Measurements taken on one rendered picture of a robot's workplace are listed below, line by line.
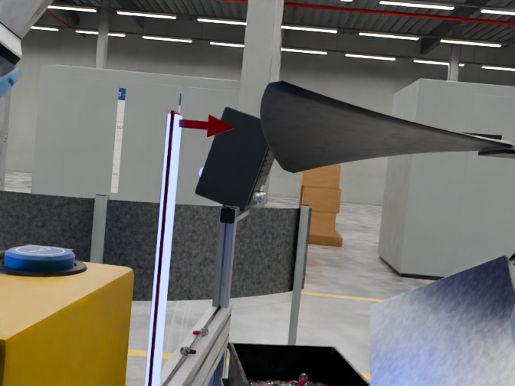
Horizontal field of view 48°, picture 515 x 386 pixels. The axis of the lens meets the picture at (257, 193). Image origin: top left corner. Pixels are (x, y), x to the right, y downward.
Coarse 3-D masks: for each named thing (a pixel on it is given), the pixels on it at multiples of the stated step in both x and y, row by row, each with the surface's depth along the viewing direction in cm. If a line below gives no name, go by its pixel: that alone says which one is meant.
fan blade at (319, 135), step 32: (288, 96) 50; (320, 96) 49; (288, 128) 59; (320, 128) 57; (352, 128) 56; (384, 128) 54; (416, 128) 51; (288, 160) 67; (320, 160) 67; (352, 160) 67
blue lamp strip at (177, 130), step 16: (176, 128) 58; (176, 144) 59; (176, 160) 60; (176, 176) 60; (160, 288) 59; (160, 304) 59; (160, 320) 59; (160, 336) 60; (160, 352) 61; (160, 368) 61
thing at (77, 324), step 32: (0, 288) 29; (32, 288) 30; (64, 288) 30; (96, 288) 32; (128, 288) 37; (0, 320) 24; (32, 320) 25; (64, 320) 27; (96, 320) 31; (128, 320) 37; (0, 352) 22; (32, 352) 24; (64, 352) 28; (96, 352) 32; (0, 384) 22; (32, 384) 25; (64, 384) 28; (96, 384) 32
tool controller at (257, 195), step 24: (240, 120) 116; (216, 144) 116; (240, 144) 116; (264, 144) 115; (216, 168) 117; (240, 168) 116; (264, 168) 124; (216, 192) 117; (240, 192) 116; (264, 192) 124
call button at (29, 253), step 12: (12, 252) 34; (24, 252) 34; (36, 252) 34; (48, 252) 35; (60, 252) 35; (72, 252) 36; (12, 264) 33; (24, 264) 33; (36, 264) 33; (48, 264) 33; (60, 264) 34; (72, 264) 35
